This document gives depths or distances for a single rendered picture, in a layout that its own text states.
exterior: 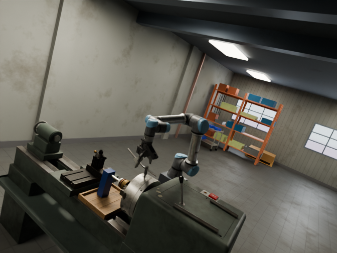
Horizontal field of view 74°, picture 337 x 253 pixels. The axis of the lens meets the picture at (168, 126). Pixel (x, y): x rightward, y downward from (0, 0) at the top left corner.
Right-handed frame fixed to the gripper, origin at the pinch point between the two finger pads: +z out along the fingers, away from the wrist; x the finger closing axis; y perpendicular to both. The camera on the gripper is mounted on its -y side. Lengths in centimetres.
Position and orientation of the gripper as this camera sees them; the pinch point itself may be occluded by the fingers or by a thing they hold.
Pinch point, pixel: (143, 166)
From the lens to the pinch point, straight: 164.5
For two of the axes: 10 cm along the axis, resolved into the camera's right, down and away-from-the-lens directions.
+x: -6.5, 0.6, -7.6
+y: -7.1, -3.9, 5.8
